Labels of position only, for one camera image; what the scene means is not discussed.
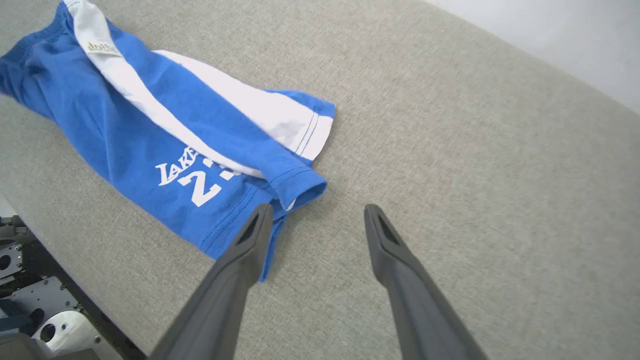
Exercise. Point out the white robot waist cover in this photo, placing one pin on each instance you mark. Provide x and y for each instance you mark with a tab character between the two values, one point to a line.
70	332

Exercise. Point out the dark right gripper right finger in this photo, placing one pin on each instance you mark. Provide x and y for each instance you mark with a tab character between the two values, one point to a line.
420	310

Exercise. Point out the grey fabric sofa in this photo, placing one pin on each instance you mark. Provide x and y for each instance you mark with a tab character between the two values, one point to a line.
475	175

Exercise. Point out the blue and white basketball shorts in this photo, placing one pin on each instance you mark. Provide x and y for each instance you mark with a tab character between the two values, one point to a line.
125	140

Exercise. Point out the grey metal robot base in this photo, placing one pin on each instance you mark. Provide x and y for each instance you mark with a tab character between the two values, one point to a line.
42	295

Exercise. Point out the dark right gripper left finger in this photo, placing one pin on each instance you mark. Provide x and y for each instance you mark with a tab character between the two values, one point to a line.
225	300

